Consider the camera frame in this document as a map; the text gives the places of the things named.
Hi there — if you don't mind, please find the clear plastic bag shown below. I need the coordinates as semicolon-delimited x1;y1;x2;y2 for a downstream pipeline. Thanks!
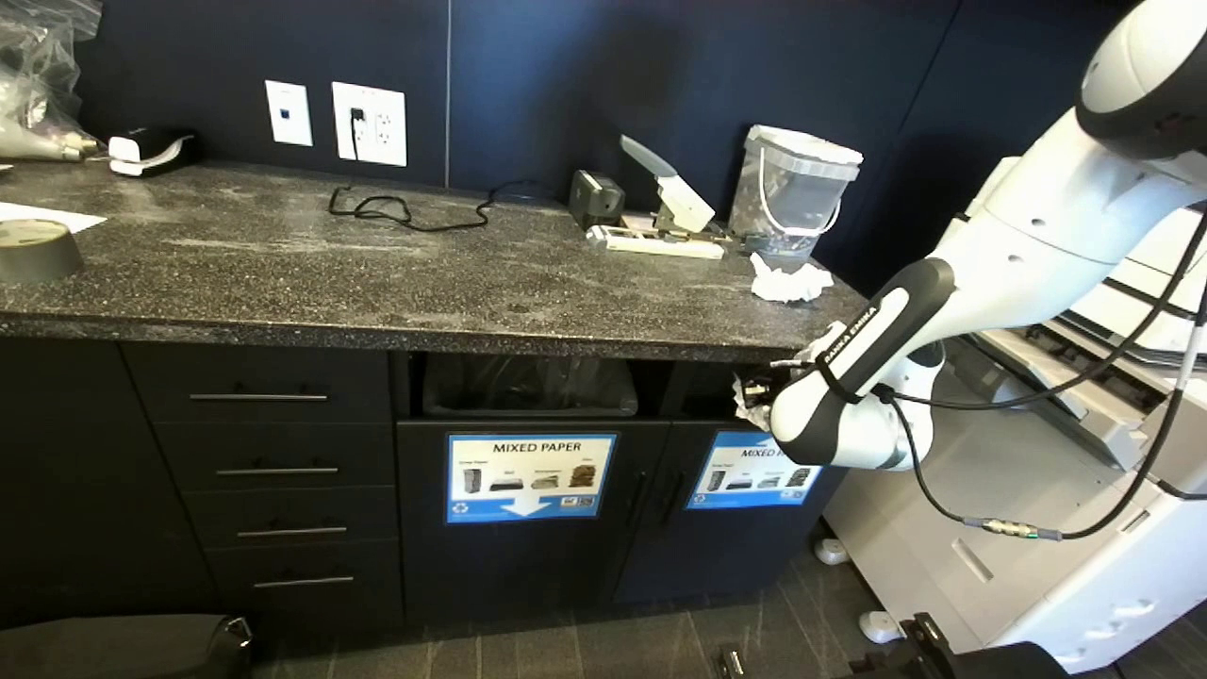
0;0;107;168

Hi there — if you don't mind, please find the black recycling bin lid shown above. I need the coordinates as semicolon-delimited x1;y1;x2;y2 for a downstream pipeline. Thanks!
0;154;883;635

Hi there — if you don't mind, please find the small black box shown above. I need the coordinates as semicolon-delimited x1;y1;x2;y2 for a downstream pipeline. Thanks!
566;168;629;232

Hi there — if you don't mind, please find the dark grey round dish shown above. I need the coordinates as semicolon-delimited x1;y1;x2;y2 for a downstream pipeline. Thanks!
0;216;87;286

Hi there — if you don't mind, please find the silver drawer handle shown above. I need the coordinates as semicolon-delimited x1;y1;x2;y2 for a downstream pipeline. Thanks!
215;466;345;485
250;574;357;591
235;525;355;545
185;389;332;408

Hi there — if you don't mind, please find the thin black power cable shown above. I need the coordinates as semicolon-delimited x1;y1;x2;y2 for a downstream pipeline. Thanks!
328;179;569;237

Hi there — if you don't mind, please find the mixed paper sign down arrow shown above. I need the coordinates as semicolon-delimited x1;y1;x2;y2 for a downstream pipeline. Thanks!
445;429;618;529

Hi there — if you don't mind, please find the black rounded case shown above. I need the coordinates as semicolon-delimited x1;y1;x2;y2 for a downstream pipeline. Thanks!
0;612;259;679

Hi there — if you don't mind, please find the large white wall outlet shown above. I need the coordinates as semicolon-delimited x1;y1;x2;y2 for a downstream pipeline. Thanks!
328;81;410;169

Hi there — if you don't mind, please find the large white printer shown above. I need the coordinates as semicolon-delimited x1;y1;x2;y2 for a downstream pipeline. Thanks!
824;154;1207;676

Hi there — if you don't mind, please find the mixed paper sign up arrow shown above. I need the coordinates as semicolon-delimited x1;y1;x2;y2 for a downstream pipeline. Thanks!
683;427;826;514

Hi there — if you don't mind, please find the clear plastic bucket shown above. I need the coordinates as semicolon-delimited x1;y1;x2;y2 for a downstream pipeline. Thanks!
729;120;867;275

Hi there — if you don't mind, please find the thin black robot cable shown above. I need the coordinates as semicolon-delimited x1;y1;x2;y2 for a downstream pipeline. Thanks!
877;203;1207;415

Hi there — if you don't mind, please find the small white wall plate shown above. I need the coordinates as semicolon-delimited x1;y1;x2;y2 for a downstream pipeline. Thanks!
259;76;316;151

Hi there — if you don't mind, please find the black robot cable with connector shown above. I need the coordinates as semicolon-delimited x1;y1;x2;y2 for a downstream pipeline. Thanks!
877;281;1207;547

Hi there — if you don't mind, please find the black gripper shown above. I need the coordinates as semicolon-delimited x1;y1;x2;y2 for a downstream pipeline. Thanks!
752;356;824;424

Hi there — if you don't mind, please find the flat white paper sheet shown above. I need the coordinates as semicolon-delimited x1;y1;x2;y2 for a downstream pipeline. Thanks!
0;199;112;241

